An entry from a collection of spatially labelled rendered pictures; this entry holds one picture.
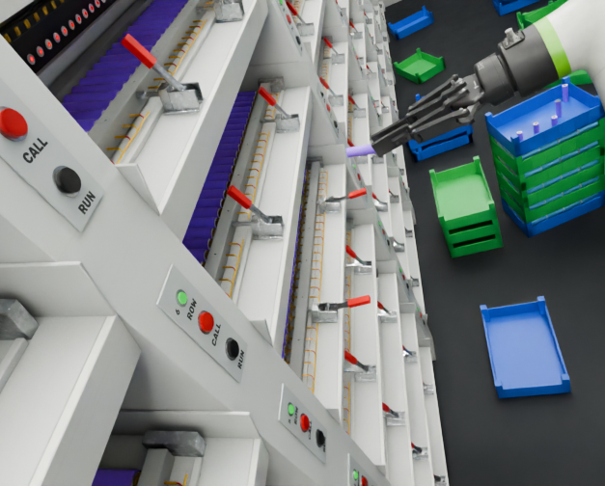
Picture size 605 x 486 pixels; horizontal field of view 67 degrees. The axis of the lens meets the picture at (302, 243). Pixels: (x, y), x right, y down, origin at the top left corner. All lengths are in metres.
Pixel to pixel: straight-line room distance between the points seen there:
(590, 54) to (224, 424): 0.67
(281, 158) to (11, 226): 0.53
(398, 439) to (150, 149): 0.81
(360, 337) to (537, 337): 0.87
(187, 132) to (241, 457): 0.31
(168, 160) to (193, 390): 0.21
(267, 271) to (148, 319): 0.25
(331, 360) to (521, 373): 1.02
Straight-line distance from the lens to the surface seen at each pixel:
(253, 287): 0.56
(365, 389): 0.90
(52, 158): 0.32
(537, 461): 1.54
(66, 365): 0.32
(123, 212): 0.35
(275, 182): 0.70
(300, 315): 0.73
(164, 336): 0.36
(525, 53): 0.78
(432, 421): 1.51
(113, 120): 0.49
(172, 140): 0.48
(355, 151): 0.85
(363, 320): 0.98
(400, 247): 1.62
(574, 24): 0.79
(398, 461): 1.05
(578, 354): 1.68
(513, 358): 1.67
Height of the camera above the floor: 1.46
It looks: 38 degrees down
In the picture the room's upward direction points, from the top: 32 degrees counter-clockwise
